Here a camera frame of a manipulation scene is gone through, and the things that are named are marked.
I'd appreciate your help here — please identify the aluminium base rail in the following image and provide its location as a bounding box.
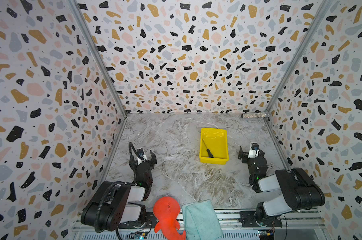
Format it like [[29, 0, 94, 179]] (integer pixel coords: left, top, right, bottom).
[[72, 208, 332, 240]]

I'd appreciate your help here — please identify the black corrugated cable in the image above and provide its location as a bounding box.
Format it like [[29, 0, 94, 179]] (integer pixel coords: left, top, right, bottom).
[[93, 141, 144, 233]]

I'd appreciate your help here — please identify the speckled cylinder roll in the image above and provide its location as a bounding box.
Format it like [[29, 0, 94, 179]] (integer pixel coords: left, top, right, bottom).
[[241, 112, 270, 119]]

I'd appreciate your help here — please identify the red plush toy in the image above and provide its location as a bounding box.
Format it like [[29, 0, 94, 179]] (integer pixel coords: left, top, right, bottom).
[[153, 197, 187, 240]]

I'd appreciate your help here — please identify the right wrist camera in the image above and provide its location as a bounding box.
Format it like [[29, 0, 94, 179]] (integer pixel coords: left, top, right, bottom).
[[248, 143, 259, 159]]

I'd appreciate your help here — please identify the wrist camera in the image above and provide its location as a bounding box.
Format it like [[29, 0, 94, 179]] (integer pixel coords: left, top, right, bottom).
[[248, 143, 259, 159], [137, 148, 148, 165]]

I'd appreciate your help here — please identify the black yellow screwdriver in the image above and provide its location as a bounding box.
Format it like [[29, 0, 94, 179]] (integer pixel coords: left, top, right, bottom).
[[202, 139, 214, 158]]

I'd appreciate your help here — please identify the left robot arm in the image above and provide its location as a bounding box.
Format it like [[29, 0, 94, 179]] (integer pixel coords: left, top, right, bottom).
[[81, 148, 157, 233]]

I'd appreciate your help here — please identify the yellow plastic bin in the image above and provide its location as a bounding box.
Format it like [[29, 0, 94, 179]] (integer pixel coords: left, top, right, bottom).
[[199, 128, 229, 165]]

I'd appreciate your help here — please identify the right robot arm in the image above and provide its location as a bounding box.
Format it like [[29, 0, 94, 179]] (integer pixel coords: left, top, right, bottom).
[[238, 143, 325, 227]]

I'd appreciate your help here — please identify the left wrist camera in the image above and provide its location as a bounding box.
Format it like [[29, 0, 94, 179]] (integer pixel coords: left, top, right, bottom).
[[137, 148, 148, 165]]

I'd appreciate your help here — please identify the teal folded cloth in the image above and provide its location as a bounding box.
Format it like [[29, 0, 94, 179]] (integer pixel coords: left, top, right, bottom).
[[182, 200, 223, 240]]

